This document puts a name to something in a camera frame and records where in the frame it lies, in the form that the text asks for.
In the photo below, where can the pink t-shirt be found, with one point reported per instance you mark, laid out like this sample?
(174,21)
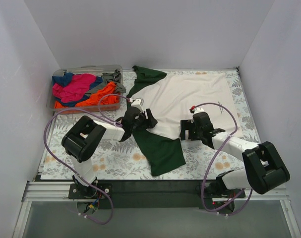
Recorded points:
(72,87)

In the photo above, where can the orange t-shirt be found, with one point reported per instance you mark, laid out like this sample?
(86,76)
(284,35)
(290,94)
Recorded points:
(93,100)

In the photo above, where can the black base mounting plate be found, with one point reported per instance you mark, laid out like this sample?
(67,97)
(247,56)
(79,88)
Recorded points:
(152,194)

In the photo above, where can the clear plastic bin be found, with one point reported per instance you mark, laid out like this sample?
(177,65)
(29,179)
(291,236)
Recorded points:
(109,102)

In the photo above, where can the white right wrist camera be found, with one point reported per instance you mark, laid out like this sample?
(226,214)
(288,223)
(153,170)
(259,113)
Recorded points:
(195,110)

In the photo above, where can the grey t-shirt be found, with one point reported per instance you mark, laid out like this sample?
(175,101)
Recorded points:
(101,82)

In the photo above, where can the aluminium frame rail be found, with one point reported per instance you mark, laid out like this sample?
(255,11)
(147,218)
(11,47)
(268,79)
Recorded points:
(46,191)

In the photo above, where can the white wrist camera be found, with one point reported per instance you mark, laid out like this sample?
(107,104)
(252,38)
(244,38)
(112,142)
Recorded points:
(195,110)
(137,103)

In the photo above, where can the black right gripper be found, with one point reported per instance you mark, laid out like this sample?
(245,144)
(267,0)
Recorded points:
(188,129)

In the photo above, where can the white and green t-shirt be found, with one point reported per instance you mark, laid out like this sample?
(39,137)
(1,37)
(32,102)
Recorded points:
(169,97)

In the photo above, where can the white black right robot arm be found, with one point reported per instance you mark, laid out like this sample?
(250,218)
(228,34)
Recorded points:
(264,168)

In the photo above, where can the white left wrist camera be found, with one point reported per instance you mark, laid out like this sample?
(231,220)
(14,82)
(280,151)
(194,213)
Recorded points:
(137,103)

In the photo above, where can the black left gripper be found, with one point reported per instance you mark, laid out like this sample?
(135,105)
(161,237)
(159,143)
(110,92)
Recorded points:
(145,119)

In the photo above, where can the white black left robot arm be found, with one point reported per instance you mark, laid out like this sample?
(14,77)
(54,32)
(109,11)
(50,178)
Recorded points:
(85,136)

